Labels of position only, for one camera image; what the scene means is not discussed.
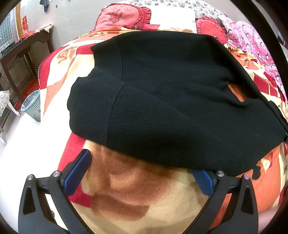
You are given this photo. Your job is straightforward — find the red floor mat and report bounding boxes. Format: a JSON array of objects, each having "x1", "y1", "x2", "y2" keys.
[{"x1": 13, "y1": 76, "x2": 41, "y2": 102}]

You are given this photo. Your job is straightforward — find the white chair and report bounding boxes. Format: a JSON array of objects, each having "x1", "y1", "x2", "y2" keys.
[{"x1": 0, "y1": 90, "x2": 22, "y2": 144}]

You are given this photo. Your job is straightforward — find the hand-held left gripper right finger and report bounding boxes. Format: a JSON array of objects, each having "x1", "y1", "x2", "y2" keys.
[{"x1": 182, "y1": 170, "x2": 260, "y2": 234}]

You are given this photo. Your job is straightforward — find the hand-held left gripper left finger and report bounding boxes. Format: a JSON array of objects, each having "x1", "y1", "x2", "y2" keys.
[{"x1": 17, "y1": 149, "x2": 93, "y2": 234}]

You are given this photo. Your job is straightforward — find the red cloth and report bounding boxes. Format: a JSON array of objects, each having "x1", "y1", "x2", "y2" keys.
[{"x1": 20, "y1": 30, "x2": 36, "y2": 39}]

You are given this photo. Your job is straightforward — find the red yellow checked blanket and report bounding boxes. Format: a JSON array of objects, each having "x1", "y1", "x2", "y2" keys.
[{"x1": 38, "y1": 24, "x2": 288, "y2": 234}]

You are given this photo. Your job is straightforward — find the black pants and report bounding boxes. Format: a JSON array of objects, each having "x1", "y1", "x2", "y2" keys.
[{"x1": 67, "y1": 30, "x2": 288, "y2": 177}]

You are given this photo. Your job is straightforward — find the grilled window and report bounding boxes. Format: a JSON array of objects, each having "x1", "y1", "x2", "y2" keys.
[{"x1": 0, "y1": 9, "x2": 18, "y2": 52}]

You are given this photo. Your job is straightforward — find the red heart pillow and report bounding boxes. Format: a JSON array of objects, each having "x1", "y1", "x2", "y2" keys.
[
  {"x1": 195, "y1": 16, "x2": 228, "y2": 44},
  {"x1": 91, "y1": 3, "x2": 152, "y2": 32}
]

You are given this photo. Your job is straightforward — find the dark wooden table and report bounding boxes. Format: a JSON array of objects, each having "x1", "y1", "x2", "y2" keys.
[{"x1": 0, "y1": 26, "x2": 54, "y2": 102}]

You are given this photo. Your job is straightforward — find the mesh waste basket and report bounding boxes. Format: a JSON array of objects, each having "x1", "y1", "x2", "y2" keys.
[{"x1": 21, "y1": 90, "x2": 41, "y2": 122}]

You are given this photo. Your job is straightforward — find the beige lace table cloth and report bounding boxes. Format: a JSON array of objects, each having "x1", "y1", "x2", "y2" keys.
[{"x1": 35, "y1": 24, "x2": 54, "y2": 33}]

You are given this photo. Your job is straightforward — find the wooden door frame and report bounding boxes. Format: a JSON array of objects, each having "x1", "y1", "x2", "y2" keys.
[{"x1": 15, "y1": 4, "x2": 23, "y2": 41}]

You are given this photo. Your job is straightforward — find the pink printed quilt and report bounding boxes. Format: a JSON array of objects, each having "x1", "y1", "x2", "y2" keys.
[{"x1": 222, "y1": 20, "x2": 288, "y2": 108}]

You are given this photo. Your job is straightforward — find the white pillow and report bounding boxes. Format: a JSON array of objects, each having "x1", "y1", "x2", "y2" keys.
[{"x1": 147, "y1": 6, "x2": 196, "y2": 32}]

